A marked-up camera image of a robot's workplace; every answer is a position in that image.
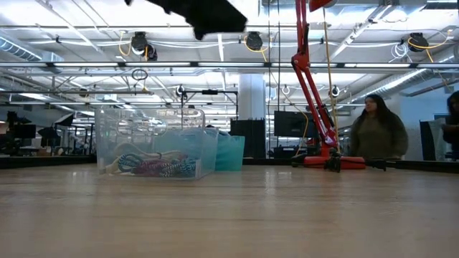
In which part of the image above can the clear plastic container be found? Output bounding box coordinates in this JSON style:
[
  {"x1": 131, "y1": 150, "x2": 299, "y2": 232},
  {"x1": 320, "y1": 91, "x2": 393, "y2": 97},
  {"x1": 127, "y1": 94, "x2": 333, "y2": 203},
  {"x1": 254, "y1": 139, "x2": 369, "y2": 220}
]
[{"x1": 95, "y1": 107, "x2": 219, "y2": 181}]

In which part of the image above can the red desk lamp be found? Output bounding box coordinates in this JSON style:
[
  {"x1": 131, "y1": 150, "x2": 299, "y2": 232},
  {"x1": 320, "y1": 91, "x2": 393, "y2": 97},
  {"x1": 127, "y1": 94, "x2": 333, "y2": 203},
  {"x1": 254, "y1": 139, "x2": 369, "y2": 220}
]
[{"x1": 290, "y1": 0, "x2": 366, "y2": 173}]

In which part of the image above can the small beige USB cable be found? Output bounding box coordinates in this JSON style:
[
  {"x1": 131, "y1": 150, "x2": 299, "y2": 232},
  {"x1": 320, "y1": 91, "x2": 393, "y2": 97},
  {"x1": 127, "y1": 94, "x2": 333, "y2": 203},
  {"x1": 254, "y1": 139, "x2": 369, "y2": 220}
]
[{"x1": 105, "y1": 142, "x2": 187, "y2": 176}]

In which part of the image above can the person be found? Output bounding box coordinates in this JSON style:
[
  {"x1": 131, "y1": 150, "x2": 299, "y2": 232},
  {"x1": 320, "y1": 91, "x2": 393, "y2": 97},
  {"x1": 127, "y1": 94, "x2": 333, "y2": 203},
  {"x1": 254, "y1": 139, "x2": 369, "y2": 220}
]
[
  {"x1": 442, "y1": 90, "x2": 459, "y2": 161},
  {"x1": 349, "y1": 93, "x2": 410, "y2": 161}
]

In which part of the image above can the black partition panel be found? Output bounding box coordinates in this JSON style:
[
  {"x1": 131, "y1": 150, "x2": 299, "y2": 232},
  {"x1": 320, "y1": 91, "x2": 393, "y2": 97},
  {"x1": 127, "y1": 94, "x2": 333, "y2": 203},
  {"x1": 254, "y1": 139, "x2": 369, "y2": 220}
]
[{"x1": 230, "y1": 119, "x2": 267, "y2": 159}]

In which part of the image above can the black ceiling cable reel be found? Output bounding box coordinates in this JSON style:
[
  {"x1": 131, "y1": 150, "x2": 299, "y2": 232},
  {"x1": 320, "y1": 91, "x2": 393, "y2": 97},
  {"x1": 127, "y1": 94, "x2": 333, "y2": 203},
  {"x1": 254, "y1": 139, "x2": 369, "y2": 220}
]
[
  {"x1": 245, "y1": 31, "x2": 265, "y2": 52},
  {"x1": 408, "y1": 32, "x2": 430, "y2": 53},
  {"x1": 131, "y1": 31, "x2": 158, "y2": 62}
]

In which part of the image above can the black wall screen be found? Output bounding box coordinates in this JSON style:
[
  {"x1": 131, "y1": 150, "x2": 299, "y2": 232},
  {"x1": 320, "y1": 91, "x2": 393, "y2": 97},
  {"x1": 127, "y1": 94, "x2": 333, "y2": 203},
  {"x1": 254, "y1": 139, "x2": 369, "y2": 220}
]
[{"x1": 274, "y1": 110, "x2": 316, "y2": 139}]

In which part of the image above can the black lamp power cord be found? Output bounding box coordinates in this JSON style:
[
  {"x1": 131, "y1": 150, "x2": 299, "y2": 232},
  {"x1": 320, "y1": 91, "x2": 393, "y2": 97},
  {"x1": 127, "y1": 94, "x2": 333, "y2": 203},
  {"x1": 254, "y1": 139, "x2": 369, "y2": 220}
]
[{"x1": 292, "y1": 150, "x2": 344, "y2": 173}]

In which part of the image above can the maroon braided USB cable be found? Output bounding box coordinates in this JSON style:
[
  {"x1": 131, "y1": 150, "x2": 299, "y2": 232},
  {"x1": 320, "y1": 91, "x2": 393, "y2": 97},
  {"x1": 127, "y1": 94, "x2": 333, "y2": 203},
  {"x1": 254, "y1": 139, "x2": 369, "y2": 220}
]
[{"x1": 131, "y1": 160, "x2": 169, "y2": 177}]

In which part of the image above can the black aluminium table frame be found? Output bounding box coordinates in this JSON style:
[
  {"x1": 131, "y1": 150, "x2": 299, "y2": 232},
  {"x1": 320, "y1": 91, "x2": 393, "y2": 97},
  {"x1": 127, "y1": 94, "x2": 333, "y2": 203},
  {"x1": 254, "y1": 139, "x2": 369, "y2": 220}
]
[{"x1": 0, "y1": 153, "x2": 459, "y2": 175}]

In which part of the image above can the teal translucent plastic bin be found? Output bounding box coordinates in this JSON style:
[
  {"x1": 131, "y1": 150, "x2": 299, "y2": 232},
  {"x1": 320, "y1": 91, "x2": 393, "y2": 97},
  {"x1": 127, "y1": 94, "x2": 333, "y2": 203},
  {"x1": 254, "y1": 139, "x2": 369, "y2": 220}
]
[{"x1": 206, "y1": 127, "x2": 246, "y2": 172}]

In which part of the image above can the dark curtain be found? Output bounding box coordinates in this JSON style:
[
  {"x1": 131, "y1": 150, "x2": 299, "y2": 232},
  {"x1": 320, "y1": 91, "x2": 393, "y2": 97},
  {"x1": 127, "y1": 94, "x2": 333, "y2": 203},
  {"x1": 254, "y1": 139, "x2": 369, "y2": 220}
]
[{"x1": 419, "y1": 114, "x2": 445, "y2": 162}]

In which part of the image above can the dark teal braided USB cable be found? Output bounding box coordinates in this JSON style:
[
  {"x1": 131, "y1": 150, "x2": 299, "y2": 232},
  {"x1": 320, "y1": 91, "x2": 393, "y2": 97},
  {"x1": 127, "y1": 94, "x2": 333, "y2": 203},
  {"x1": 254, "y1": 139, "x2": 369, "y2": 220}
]
[{"x1": 117, "y1": 153, "x2": 145, "y2": 173}]

